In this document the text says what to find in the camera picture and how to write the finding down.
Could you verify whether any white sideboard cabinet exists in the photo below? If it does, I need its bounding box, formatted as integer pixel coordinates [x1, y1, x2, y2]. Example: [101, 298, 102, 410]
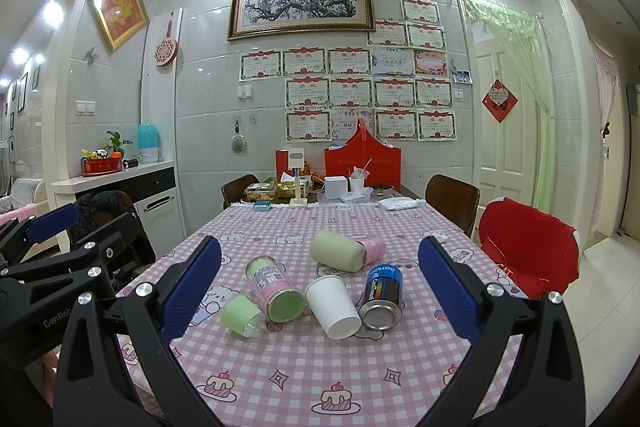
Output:
[52, 160, 186, 258]

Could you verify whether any white plastic bag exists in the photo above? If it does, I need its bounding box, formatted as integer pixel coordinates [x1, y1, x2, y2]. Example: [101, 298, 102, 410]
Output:
[378, 196, 426, 211]

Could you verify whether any red fruit basket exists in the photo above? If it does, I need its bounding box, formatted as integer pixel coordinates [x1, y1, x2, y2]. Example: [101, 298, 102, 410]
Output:
[80, 150, 122, 176]

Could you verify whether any clear plastic drink cup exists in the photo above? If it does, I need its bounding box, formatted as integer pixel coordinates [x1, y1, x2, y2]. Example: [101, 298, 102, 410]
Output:
[349, 160, 371, 193]

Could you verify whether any pink cup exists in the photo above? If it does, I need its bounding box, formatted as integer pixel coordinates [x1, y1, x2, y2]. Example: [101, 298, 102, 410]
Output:
[357, 236, 386, 265]

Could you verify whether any hanging round brush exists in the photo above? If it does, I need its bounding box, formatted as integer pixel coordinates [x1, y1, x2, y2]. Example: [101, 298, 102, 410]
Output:
[230, 120, 247, 154]

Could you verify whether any framed plum blossom painting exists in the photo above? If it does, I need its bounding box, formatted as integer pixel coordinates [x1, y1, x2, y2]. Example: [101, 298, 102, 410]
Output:
[227, 0, 374, 41]

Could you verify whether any red diamond door decoration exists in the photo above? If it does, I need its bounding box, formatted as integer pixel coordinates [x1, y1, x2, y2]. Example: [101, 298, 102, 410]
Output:
[482, 79, 518, 124]

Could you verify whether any potted green plant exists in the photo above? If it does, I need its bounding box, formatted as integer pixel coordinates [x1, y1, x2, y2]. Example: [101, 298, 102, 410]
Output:
[105, 130, 134, 158]

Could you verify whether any red cushioned chair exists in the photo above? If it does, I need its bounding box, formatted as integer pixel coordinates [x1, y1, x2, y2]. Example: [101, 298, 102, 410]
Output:
[478, 197, 580, 299]

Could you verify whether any brown wooden chair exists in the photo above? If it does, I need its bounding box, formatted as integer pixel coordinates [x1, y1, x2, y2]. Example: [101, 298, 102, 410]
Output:
[221, 174, 258, 208]
[425, 174, 480, 237]

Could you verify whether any white panel door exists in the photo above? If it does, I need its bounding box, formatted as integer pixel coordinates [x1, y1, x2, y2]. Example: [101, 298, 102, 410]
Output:
[475, 39, 537, 207]

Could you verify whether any brown wooden chair right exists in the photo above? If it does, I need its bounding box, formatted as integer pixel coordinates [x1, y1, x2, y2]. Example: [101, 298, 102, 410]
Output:
[425, 174, 480, 237]

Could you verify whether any blue metal can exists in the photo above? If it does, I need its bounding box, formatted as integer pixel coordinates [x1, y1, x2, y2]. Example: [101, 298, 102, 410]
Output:
[359, 265, 404, 331]

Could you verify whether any pale green cup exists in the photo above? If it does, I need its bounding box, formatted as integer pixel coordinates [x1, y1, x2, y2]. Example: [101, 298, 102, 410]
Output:
[310, 230, 366, 273]

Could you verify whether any red round hanging ornament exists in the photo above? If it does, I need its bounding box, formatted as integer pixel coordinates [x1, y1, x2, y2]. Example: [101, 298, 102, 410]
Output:
[154, 11, 178, 67]

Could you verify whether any white paper cup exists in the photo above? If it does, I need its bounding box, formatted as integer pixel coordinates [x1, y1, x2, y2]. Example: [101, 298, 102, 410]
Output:
[305, 275, 362, 340]

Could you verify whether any white desk lamp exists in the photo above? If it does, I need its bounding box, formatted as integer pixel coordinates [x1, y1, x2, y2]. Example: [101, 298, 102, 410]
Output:
[288, 147, 307, 207]

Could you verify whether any white box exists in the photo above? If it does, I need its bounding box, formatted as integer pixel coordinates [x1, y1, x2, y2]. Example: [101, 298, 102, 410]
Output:
[324, 176, 348, 200]

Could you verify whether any gold framed red picture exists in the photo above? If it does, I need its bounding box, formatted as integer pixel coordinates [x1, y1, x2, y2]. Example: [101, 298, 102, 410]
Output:
[88, 0, 149, 52]

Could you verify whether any teal humidifier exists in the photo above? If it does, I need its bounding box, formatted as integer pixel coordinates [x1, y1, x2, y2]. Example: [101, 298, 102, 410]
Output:
[138, 122, 160, 164]

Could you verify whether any black jacket on chair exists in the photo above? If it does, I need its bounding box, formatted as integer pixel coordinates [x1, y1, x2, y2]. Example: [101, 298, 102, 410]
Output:
[67, 189, 158, 293]

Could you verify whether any pink checkered tablecloth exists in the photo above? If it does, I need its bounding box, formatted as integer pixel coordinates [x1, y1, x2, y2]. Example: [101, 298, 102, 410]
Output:
[115, 199, 530, 427]

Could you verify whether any green pink cup stack tube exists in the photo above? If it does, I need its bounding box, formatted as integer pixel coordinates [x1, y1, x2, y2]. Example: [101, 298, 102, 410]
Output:
[245, 256, 306, 323]

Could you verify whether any small green plastic cup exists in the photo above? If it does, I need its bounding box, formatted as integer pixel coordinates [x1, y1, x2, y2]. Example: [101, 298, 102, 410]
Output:
[220, 295, 266, 338]

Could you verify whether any red box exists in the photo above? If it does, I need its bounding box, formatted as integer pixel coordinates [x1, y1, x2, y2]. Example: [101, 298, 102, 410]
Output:
[274, 150, 290, 181]

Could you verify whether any brown wooden chair far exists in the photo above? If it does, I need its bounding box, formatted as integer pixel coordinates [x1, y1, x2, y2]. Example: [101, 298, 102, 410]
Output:
[221, 174, 258, 208]

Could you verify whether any snack food tray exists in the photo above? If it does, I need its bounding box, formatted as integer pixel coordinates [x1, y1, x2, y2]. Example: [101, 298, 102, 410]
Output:
[243, 182, 277, 202]

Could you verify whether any green string curtain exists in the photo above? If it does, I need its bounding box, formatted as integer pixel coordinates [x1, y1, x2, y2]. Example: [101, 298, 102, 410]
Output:
[458, 0, 558, 212]

